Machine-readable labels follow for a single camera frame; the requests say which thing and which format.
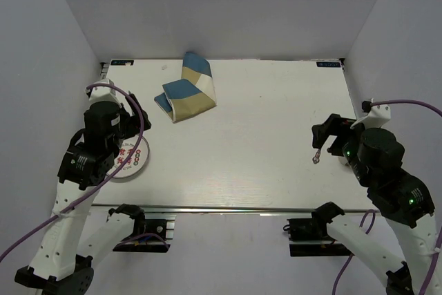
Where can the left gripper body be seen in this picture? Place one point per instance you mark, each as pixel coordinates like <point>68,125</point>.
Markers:
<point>130,124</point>

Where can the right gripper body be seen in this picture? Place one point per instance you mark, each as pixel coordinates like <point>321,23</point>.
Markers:
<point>346,140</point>

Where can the white plate with red characters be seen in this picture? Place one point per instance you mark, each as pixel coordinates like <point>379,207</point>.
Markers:
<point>136,162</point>

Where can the pink iridescent fork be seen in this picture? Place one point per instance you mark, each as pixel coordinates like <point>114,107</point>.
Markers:
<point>316,157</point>

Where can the blue beige cloth placemat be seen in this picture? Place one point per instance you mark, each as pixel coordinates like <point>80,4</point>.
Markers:
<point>192,94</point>

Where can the metal tin cup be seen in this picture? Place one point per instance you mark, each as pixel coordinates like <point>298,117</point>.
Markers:
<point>343,161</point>

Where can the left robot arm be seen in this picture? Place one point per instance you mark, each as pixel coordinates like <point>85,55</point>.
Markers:
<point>63,264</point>

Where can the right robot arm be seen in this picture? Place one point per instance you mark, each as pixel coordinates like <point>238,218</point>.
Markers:
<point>375,157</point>

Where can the left corner table sticker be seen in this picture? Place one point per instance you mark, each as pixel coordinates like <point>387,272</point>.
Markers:
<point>122,62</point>

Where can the corner table sticker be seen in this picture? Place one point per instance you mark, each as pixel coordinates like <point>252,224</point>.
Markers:
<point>122,62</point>
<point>328,64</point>

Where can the right corner table sticker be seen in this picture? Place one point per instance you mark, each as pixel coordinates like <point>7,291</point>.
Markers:
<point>328,64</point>

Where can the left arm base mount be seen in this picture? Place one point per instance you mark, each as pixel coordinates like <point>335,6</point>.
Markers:
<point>154,235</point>

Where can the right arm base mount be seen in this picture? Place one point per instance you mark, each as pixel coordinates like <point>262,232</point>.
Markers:
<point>307,239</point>

